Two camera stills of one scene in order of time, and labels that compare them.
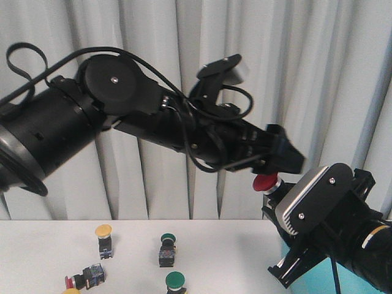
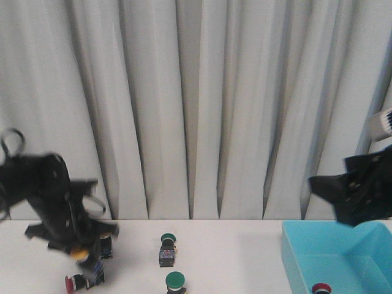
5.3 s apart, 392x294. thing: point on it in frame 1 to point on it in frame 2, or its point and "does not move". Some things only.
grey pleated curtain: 322,69 does not move
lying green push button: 166,252 does not move
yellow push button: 71,291 to 79,254
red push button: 271,184 to 321,288
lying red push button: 90,277 does not move
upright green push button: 174,282 does not move
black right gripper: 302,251 to 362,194
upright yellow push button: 105,239 does not move
